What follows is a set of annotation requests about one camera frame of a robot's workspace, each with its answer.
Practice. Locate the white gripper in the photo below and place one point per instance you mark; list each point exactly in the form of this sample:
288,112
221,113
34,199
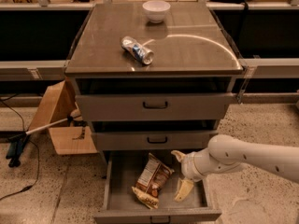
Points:
188,165

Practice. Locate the grey bottom drawer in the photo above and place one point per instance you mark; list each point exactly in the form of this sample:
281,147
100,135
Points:
124,203

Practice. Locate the open cardboard box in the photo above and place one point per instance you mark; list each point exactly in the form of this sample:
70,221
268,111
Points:
57,104

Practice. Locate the grey drawer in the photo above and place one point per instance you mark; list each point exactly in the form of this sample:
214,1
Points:
124,203
153,107
152,140

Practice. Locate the white ceramic bowl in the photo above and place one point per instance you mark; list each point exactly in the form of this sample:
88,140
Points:
156,10

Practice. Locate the brown chip bag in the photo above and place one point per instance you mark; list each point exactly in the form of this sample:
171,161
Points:
151,181

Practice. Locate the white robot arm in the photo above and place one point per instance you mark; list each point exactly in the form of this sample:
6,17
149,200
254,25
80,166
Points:
226,154

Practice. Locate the grey drawer cabinet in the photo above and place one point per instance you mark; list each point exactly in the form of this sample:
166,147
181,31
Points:
148,88

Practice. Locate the crushed silver blue can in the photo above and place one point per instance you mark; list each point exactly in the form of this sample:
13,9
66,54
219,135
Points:
138,51

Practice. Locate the grey top drawer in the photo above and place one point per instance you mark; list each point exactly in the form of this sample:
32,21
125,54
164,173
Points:
153,107

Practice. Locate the grey middle drawer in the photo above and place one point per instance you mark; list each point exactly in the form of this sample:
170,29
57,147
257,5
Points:
152,140

